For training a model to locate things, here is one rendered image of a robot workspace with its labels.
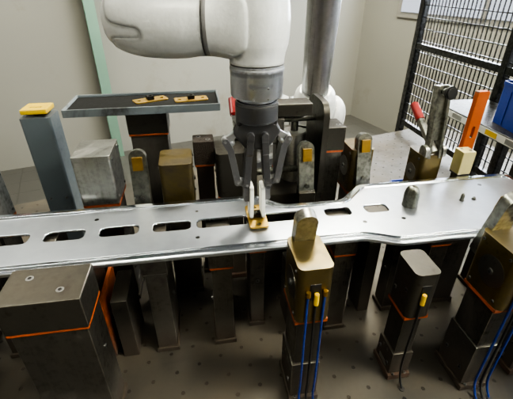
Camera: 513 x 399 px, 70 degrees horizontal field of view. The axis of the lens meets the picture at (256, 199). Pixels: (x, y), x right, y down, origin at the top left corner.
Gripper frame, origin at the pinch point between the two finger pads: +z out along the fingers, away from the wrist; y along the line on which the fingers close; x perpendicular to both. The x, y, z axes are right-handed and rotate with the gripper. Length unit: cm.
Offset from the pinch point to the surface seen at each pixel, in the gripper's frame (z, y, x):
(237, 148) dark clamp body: -3.4, -1.5, 18.6
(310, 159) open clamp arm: -2.1, 14.7, 12.3
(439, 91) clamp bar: -16, 45, 15
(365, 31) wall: 10, 178, 353
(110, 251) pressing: 4.6, -27.9, -6.4
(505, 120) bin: -1, 83, 34
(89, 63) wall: 23, -98, 282
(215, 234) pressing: 4.6, -8.7, -4.3
